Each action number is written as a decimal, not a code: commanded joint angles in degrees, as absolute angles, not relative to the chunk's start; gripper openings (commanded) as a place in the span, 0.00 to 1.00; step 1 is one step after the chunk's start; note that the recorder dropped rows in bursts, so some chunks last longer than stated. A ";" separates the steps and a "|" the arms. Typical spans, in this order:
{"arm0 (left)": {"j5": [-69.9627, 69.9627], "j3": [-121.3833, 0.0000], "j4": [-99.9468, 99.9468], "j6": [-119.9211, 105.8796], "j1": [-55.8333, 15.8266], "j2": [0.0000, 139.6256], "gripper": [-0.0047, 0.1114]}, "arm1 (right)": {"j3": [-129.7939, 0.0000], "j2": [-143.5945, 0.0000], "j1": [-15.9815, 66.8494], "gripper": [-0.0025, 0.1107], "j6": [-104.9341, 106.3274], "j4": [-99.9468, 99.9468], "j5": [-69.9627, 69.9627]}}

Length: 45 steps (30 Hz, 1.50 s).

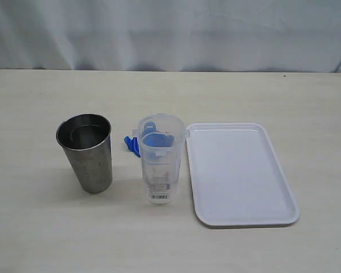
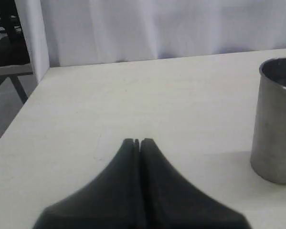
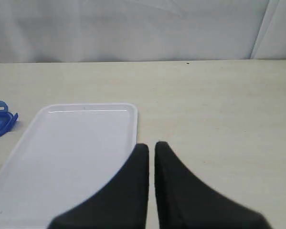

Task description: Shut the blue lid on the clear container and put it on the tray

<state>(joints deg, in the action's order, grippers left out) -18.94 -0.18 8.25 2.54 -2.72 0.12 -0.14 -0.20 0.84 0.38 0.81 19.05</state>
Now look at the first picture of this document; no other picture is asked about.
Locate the blue container lid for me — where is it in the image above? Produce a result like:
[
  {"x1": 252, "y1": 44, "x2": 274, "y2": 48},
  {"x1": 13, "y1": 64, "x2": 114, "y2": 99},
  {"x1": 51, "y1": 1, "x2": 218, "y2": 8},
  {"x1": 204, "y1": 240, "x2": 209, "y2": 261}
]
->
[{"x1": 124, "y1": 122, "x2": 174, "y2": 158}]

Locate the white backdrop curtain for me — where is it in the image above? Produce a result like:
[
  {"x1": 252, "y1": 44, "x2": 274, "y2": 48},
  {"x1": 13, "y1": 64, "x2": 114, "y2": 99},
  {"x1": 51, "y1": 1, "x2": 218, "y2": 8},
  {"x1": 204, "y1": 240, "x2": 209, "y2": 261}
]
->
[{"x1": 0, "y1": 1, "x2": 341, "y2": 73}]

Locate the stainless steel cup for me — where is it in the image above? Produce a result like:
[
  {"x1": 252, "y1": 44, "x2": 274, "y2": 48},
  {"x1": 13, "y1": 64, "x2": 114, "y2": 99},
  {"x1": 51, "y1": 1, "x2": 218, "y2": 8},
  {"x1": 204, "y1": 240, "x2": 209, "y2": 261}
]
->
[{"x1": 56, "y1": 113, "x2": 113, "y2": 194}]

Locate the clear plastic tall container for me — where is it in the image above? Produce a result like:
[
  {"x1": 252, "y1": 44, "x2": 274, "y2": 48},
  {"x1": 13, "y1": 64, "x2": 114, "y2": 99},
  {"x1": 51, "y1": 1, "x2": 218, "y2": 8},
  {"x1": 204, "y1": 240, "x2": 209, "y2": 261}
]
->
[{"x1": 133, "y1": 114, "x2": 189, "y2": 205}]

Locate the white plastic tray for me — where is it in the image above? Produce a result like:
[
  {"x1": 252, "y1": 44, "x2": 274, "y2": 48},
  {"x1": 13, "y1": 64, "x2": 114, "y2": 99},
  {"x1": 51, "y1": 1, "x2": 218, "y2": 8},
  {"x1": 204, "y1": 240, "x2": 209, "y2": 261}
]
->
[{"x1": 186, "y1": 122, "x2": 300, "y2": 228}]

